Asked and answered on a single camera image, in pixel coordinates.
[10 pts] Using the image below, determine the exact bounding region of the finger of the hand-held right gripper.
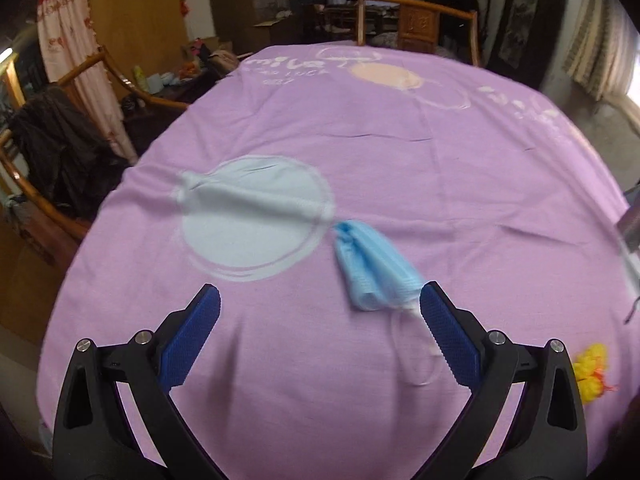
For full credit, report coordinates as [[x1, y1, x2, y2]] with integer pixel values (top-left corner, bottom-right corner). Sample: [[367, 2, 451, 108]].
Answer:
[[616, 204, 640, 283]]

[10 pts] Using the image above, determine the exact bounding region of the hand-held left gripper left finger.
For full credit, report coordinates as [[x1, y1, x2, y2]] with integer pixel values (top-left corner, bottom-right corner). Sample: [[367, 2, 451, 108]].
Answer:
[[51, 283, 222, 480]]

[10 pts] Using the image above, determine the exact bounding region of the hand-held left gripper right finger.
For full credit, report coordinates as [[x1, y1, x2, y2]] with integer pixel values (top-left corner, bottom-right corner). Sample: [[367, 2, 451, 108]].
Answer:
[[419, 281, 588, 480]]

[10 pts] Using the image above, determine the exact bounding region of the blue face mask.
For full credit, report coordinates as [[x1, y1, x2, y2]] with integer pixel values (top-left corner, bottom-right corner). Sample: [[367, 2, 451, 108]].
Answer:
[[331, 220, 441, 386]]

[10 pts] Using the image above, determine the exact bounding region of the yellow fluffy toy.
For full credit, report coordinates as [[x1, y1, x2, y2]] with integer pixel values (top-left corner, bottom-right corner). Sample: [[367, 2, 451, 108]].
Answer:
[[572, 344, 618, 403]]

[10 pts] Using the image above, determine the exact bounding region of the pink printed tablecloth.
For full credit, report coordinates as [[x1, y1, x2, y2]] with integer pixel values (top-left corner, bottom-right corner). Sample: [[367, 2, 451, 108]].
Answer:
[[37, 44, 636, 480]]

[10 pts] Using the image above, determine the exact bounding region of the striped beige curtain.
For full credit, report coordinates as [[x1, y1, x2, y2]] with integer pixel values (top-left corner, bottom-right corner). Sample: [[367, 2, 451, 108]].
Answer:
[[562, 0, 640, 106]]

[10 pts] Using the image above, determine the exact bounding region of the dark jacket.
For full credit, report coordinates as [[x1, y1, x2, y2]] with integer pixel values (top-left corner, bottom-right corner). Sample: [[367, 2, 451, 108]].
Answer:
[[10, 85, 131, 221]]

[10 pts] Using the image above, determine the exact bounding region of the wooden armchair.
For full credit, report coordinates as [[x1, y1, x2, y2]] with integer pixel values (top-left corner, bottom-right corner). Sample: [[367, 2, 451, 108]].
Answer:
[[0, 45, 191, 241]]

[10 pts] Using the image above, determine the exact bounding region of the dark framed painting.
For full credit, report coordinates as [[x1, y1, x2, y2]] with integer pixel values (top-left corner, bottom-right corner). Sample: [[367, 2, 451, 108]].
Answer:
[[487, 0, 571, 88]]

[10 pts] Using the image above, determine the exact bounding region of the carved wooden chair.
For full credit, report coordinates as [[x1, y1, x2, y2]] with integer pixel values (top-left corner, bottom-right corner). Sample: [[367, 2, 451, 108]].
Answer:
[[356, 0, 483, 66]]

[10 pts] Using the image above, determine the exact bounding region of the cardboard box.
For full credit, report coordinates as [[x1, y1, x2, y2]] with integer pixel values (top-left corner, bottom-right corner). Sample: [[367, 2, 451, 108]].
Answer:
[[252, 17, 291, 46]]

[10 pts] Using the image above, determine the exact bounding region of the red and white curtain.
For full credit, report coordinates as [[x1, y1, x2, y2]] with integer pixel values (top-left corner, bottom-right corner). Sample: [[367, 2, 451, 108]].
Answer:
[[37, 0, 138, 161]]

